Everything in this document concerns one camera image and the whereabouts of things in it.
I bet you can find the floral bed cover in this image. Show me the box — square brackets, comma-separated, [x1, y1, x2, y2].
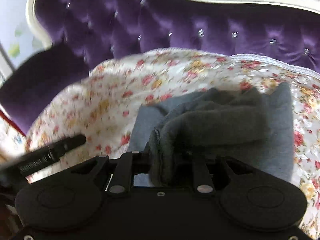
[25, 48, 319, 239]

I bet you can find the purple tufted chaise sofa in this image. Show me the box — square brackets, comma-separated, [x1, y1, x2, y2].
[1, 0, 319, 132]

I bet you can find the grey argyle knit sweater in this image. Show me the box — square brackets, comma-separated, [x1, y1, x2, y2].
[129, 82, 294, 187]

